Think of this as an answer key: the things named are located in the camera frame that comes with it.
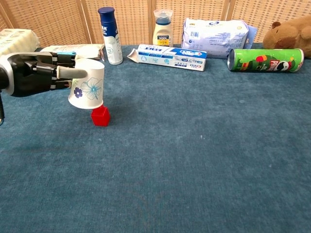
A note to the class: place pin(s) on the white floral paper cup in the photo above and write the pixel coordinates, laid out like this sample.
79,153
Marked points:
90,89

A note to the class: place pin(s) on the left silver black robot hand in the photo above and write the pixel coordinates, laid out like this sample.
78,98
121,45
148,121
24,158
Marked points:
26,75

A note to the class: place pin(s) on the small red cube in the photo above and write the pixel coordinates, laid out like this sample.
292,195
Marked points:
100,117

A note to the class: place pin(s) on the wicker folding screen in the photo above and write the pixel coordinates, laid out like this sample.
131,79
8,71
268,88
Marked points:
60,21

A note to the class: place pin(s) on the flat white plastic pouch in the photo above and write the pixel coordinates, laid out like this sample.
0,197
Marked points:
82,51

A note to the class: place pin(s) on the brown capybara plush toy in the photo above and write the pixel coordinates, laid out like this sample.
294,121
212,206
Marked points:
289,36

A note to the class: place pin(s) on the blue table cloth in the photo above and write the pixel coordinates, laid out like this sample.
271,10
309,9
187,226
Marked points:
170,150

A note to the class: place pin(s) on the white blue toothpaste box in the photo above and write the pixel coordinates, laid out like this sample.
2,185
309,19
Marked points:
170,58

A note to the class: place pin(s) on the mayonnaise squeeze bottle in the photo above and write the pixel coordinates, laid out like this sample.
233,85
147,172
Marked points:
162,34

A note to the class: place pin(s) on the blue cookie box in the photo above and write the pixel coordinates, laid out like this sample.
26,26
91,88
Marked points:
66,52

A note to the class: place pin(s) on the white blue wipes pack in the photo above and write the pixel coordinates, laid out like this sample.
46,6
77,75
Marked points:
213,36

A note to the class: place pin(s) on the white bottle with blue cap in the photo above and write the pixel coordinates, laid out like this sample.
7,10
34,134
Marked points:
111,43

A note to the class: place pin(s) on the green Pringles can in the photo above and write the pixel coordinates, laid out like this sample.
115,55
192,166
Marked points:
264,60

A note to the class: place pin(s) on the long cream tissue pack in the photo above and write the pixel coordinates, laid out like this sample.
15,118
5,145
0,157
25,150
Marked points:
17,40

